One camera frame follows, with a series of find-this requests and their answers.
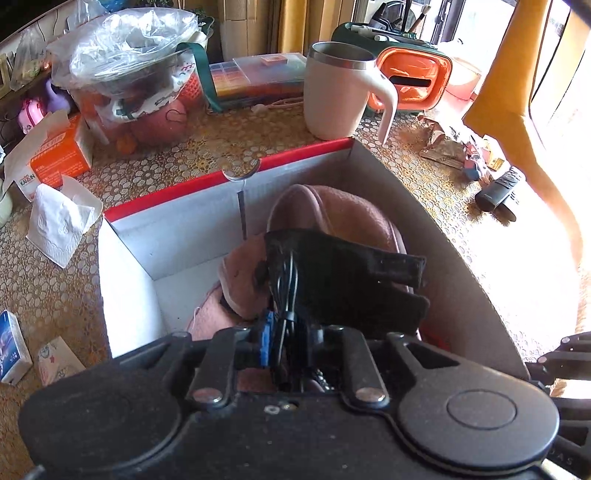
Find pink toy bottle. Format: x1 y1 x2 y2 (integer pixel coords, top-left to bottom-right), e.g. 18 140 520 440
18 98 47 134

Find pink slipper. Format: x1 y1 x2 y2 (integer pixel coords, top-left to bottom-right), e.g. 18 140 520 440
267 184 409 296
185 237 278 393

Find yellow curtain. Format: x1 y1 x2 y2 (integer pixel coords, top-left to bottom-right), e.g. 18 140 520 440
277 0 315 54

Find black remote control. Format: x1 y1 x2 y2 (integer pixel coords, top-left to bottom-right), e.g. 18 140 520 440
496 194 520 223
475 166 527 212

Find printed white tissue packet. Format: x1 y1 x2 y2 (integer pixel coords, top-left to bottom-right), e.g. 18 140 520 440
37 336 88 387

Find small toy figure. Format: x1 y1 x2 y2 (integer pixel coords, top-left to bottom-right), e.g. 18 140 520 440
462 154 492 183

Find crumpled snack wrappers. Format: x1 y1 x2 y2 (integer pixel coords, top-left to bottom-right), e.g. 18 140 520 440
418 113 476 169

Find pink charging cable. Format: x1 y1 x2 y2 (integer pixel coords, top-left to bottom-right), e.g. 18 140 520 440
252 95 305 114

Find orange and green pen holder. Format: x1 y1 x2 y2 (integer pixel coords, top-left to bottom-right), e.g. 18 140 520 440
330 21 460 112

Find beige mug with handle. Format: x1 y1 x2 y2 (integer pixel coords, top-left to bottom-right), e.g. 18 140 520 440
302 41 399 145

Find purple toy kettle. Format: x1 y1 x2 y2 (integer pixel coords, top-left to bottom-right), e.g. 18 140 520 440
44 78 70 114

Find wooden photo frame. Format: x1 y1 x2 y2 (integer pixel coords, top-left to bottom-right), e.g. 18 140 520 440
0 51 14 100

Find green strap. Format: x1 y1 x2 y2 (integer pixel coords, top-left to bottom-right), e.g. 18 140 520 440
178 42 225 114

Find gold patterned tablecloth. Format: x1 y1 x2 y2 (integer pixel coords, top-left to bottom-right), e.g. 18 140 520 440
0 88 591 444

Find pale green ceramic jar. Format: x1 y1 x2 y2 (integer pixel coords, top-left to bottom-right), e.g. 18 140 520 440
0 178 14 228

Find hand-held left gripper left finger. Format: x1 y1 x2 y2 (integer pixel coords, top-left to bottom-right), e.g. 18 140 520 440
134 316 278 409

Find red shoe box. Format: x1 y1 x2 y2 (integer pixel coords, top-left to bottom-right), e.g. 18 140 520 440
97 137 532 384

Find clear bead organiser box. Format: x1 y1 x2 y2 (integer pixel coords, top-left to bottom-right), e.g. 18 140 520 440
208 52 309 104

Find orange tissue box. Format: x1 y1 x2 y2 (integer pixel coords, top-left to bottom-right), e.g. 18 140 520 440
4 110 95 204

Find beige standing air conditioner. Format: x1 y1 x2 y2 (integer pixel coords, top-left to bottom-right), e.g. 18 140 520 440
217 0 273 61

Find pink plastic basin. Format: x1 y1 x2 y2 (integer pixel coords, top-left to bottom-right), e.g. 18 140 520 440
445 55 483 102

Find clear plastic bag with food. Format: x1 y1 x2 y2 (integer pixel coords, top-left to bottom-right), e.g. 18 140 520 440
9 23 54 90

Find blue tissue packet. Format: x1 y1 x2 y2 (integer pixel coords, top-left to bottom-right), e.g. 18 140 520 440
0 309 34 386

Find black cable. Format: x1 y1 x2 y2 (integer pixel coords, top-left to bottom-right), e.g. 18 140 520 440
270 249 301 393

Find plastic bag of fruit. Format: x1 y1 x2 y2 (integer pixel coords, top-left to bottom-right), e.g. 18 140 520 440
46 9 215 148

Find yellow chair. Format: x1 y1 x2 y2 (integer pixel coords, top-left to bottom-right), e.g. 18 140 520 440
462 0 585 268

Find white paper napkin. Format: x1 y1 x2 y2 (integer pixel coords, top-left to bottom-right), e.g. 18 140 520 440
25 174 105 269

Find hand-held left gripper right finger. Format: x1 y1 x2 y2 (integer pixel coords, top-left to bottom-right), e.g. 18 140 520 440
307 323 509 409

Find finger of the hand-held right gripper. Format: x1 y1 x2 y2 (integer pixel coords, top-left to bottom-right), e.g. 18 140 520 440
525 362 559 395
537 331 591 366

